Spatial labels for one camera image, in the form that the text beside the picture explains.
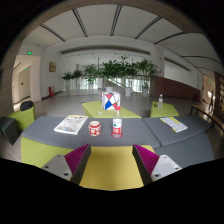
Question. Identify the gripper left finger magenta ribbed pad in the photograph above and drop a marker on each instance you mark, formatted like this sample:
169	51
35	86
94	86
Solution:
71	166

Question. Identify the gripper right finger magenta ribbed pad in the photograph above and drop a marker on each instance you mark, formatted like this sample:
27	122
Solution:
151	166

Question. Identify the clear water bottle red cap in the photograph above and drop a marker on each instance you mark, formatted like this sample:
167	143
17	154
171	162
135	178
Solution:
117	122

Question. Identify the distant clear water bottle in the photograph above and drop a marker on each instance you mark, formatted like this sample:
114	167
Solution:
160	101

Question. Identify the open magazine on left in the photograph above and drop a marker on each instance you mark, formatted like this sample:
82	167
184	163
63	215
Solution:
71	124

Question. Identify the red white patterned mug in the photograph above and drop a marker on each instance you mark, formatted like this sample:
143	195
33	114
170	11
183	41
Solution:
94	128

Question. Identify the yellow white booklet on right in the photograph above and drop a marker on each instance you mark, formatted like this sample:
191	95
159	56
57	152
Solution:
174	124

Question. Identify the green chair on left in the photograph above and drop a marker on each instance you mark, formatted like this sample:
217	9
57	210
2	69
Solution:
25	116

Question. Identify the white red blue geometric box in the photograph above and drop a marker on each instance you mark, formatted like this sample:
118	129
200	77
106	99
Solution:
110	100

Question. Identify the red fire extinguisher box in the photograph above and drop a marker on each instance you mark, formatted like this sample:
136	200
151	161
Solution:
51	91

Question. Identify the long wooden bench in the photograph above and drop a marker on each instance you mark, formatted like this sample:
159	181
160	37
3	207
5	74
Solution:
215	120

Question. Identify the person standing far right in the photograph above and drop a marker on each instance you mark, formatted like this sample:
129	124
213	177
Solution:
211	104

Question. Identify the row of potted green plants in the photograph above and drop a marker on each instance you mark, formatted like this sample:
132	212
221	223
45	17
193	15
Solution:
113	69

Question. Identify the wooden bookshelf on right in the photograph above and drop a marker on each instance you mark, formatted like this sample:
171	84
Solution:
219	96

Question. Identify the framed yellow wall picture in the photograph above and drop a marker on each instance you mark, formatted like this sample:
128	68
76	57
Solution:
52	66

